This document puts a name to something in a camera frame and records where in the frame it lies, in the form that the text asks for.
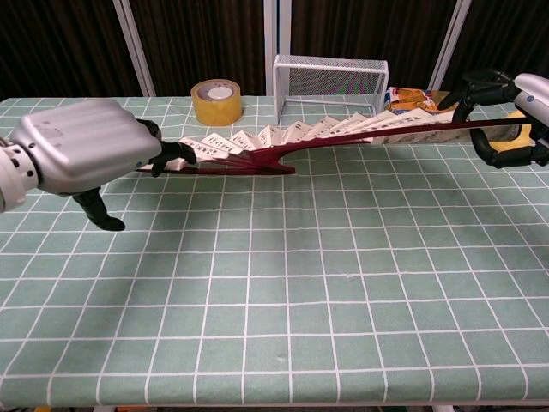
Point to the yellow pear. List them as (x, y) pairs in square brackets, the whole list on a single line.
[(512, 144)]

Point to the dark red paper folding fan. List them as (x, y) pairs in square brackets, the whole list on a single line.
[(274, 156)]

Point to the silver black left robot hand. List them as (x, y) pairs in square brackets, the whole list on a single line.
[(86, 141)]

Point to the yellow packing tape roll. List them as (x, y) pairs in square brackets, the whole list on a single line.
[(216, 108)]

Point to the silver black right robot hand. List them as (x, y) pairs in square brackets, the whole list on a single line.
[(536, 98)]

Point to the white partition frame post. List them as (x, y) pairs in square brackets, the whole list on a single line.
[(135, 47), (272, 43), (450, 43)]

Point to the orange and blue snack packet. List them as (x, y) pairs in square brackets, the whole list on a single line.
[(412, 101)]

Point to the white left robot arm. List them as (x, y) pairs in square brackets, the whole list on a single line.
[(15, 180)]

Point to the green white checked tablecloth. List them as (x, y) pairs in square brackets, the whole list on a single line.
[(343, 279)]

